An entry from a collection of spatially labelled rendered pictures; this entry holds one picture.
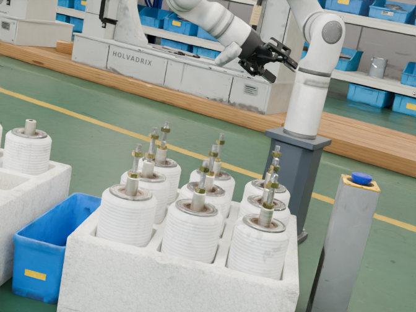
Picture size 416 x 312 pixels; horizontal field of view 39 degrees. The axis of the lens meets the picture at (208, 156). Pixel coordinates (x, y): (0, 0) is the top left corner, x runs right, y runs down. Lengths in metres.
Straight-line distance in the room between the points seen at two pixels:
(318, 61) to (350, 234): 0.54
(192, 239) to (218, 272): 0.07
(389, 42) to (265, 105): 6.43
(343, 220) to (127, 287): 0.44
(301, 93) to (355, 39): 8.13
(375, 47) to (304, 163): 8.07
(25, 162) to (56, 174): 0.07
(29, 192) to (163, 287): 0.36
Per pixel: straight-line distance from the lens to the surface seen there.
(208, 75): 3.40
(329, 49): 1.57
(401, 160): 2.97
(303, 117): 1.57
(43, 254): 1.13
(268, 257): 0.98
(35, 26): 4.49
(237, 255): 0.99
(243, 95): 3.30
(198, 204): 1.00
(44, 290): 1.16
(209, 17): 1.37
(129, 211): 0.99
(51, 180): 1.28
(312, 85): 1.56
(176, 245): 0.99
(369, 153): 3.00
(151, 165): 1.12
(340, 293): 1.23
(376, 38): 9.60
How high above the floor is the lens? 0.58
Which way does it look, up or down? 14 degrees down
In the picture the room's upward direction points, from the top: 11 degrees clockwise
